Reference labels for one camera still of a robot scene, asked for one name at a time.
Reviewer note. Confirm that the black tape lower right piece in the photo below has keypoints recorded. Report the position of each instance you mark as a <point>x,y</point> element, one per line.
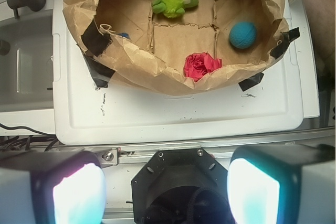
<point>251,81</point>

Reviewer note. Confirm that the white plastic bin lid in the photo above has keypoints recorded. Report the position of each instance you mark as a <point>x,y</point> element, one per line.
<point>87,115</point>

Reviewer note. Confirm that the aluminium rail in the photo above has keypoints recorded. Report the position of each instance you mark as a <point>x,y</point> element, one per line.
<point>220,148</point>

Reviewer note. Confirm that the white sink basin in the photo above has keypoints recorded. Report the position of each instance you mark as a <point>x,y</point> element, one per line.
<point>27,69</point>

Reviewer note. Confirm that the small blue object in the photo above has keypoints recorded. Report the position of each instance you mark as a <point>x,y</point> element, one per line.
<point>124,35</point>

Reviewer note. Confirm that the red crumpled paper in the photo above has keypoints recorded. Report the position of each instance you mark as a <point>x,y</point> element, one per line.
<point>197,65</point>

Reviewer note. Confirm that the blue ball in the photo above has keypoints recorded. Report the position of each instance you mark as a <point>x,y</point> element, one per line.
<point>243,35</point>

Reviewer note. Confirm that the black tape left strip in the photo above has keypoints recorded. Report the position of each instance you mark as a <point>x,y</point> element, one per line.
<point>96,43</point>

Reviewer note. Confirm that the black octagonal mount plate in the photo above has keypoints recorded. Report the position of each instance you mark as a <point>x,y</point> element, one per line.
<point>181,186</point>

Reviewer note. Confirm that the black tape strip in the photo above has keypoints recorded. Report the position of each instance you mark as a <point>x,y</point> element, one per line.
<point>96,43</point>
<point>283,44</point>

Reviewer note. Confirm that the black tape right strip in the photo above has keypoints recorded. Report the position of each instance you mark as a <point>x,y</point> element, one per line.
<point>283,44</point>

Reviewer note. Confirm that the green plush animal toy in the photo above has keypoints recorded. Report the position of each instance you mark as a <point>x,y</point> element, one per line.
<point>173,8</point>

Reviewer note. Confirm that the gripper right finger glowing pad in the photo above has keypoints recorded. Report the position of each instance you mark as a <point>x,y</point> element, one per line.
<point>278,183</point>

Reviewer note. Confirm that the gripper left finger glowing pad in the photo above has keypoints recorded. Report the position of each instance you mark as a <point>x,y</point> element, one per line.
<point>52,187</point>

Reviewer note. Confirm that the brown paper bag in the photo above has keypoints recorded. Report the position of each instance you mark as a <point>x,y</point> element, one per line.
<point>155,55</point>

